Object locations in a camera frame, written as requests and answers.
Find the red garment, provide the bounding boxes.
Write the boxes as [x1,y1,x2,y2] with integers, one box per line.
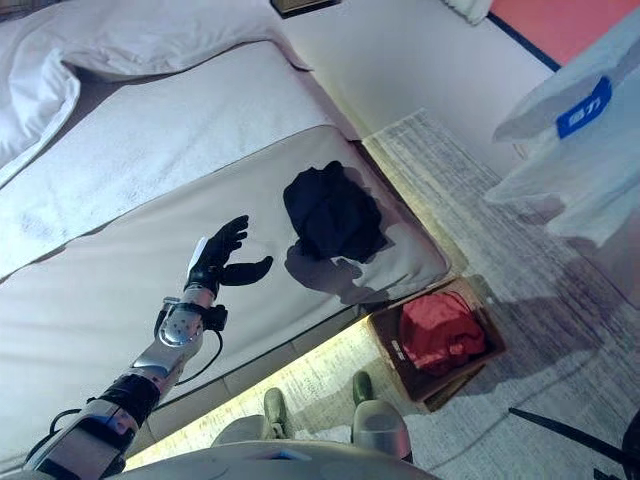
[398,292,489,376]

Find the wooden nightstand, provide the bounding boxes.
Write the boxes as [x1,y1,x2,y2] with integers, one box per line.
[269,0,342,20]

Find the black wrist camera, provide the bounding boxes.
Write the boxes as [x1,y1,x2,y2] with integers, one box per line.
[202,304,230,331]

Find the black tripod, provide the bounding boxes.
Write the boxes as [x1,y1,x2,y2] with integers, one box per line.
[508,407,640,480]

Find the grey robot torso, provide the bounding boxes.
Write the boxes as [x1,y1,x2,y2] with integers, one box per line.
[124,439,441,480]

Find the white pleated fabric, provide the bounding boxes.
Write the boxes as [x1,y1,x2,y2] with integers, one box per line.
[442,0,497,25]

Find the grey striped rug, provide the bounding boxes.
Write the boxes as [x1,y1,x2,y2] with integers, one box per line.
[124,107,640,480]

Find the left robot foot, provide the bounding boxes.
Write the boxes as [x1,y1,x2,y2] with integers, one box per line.
[262,387,292,439]

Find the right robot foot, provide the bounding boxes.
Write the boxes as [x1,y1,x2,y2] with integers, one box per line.
[352,370,375,407]

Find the brown rectangular laundry basket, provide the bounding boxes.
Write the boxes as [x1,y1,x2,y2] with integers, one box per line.
[367,277,507,414]

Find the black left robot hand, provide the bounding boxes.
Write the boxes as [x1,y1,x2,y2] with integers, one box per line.
[183,214,275,301]

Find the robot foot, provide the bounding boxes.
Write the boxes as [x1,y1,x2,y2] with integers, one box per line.
[352,370,375,407]
[262,387,292,439]

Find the white pillow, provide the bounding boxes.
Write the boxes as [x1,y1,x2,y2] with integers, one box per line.
[0,0,314,189]

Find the grey left robot leg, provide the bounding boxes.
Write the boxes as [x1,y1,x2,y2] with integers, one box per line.
[212,414,269,446]

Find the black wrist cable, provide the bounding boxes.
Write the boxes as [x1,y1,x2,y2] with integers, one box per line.
[174,327,225,387]

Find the beige bed cover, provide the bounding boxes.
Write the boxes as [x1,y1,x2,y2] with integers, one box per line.
[0,124,450,471]

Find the white bed mattress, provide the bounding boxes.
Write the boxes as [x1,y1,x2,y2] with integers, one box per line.
[0,39,361,281]

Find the black garment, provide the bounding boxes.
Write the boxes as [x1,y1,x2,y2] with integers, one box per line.
[282,159,391,264]

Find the white garment with blue label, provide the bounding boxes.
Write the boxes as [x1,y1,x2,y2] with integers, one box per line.
[483,7,640,251]

